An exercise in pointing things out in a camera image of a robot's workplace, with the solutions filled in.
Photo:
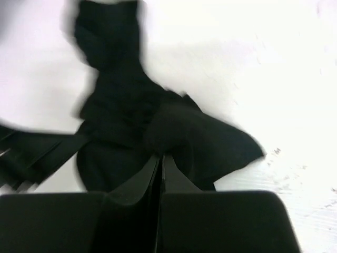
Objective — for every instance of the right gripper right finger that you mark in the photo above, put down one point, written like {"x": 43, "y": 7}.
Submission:
{"x": 193, "y": 220}

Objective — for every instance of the black tank top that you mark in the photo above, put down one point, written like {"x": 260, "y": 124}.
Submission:
{"x": 126, "y": 119}

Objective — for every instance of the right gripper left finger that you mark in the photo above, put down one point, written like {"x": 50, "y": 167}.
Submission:
{"x": 80, "y": 222}

